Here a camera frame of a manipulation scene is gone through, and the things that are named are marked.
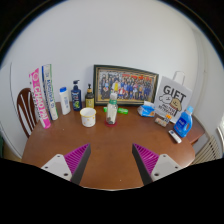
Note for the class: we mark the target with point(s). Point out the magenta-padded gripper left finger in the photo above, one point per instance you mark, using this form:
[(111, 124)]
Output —
[(77, 159)]

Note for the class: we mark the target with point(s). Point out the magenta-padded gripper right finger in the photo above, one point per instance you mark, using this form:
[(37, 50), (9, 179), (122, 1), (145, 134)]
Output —
[(146, 159)]

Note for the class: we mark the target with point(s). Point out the clear green-labelled water bottle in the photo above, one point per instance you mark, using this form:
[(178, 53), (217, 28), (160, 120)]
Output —
[(112, 111)]

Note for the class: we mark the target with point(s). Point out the white remote control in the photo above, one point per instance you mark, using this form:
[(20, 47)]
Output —
[(175, 136)]

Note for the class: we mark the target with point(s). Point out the small patterned snack pack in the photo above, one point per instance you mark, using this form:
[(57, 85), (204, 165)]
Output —
[(160, 122)]

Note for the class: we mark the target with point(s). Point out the white cup with yellow rim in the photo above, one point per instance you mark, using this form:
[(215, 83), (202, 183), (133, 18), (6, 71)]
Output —
[(88, 118)]

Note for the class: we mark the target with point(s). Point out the small orange and white box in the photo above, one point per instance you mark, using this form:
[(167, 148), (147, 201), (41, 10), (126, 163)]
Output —
[(168, 118)]

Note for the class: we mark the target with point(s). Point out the flat round red coaster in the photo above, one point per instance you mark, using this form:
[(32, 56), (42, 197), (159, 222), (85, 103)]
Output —
[(111, 125)]

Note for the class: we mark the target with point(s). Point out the blue tissue pack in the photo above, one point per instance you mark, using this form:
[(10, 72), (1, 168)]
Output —
[(146, 110)]

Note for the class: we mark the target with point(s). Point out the blue detergent bottle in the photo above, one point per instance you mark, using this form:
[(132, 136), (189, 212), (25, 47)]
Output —
[(182, 125)]

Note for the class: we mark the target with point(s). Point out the white bottle with blue cap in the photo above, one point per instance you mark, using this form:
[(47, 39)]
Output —
[(65, 101)]

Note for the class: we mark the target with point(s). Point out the brown yellow-labelled pump bottle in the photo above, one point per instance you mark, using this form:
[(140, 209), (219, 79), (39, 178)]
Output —
[(89, 100)]

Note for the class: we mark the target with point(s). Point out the dark blue pump bottle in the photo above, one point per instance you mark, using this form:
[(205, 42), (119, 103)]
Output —
[(76, 98)]

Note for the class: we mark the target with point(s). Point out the white ribbed radiator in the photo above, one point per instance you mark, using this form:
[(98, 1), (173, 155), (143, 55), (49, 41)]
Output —
[(208, 150)]

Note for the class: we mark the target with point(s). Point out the white paper gift bag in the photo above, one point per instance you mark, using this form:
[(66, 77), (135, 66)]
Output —
[(173, 98)]

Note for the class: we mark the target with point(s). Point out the pink shuttlecock tube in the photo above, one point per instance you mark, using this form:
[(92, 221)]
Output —
[(40, 100)]

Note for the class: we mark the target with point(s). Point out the white and green shuttlecock tube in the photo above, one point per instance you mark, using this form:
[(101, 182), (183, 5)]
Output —
[(50, 93)]

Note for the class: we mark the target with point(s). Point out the brown wooden chair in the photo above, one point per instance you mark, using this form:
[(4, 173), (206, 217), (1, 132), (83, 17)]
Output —
[(23, 106)]

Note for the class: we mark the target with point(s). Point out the black framed group picture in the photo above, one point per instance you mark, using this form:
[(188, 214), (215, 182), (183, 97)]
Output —
[(126, 85)]

